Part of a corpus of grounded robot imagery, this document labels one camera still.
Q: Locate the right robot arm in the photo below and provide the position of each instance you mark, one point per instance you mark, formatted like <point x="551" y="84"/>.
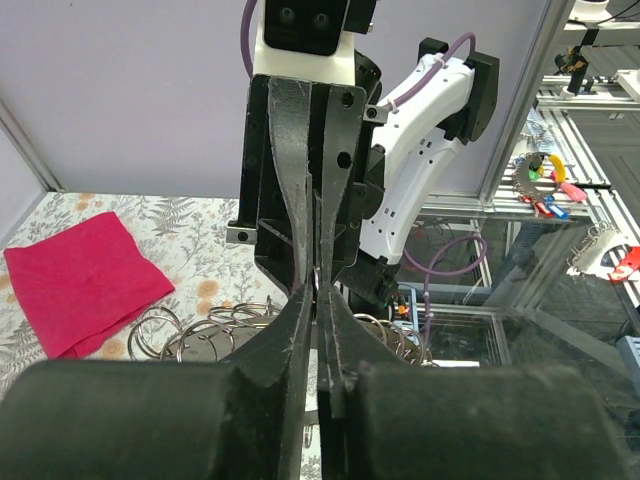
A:
<point x="444" y="104"/>

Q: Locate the magenta folded cloth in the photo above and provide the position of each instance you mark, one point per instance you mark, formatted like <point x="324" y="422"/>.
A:
<point x="83" y="285"/>

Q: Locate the metal ring key organizer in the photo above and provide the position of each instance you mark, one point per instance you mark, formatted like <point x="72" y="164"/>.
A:
<point x="250" y="330"/>

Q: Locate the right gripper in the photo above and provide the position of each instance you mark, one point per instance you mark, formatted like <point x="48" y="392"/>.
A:
<point x="311" y="178"/>

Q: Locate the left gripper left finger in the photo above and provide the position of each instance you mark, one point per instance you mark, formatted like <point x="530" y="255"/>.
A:
<point x="75" y="419"/>

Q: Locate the spare key organizer with tags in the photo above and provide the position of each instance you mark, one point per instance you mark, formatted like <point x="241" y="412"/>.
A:
<point x="540" y="179"/>

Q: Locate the white organizer with red tag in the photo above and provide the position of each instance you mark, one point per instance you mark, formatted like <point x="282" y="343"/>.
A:
<point x="607" y="254"/>

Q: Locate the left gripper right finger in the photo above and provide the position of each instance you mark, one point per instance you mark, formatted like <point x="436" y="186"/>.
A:
<point x="381" y="418"/>

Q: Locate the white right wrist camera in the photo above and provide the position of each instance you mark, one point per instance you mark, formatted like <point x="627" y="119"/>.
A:
<point x="308" y="40"/>

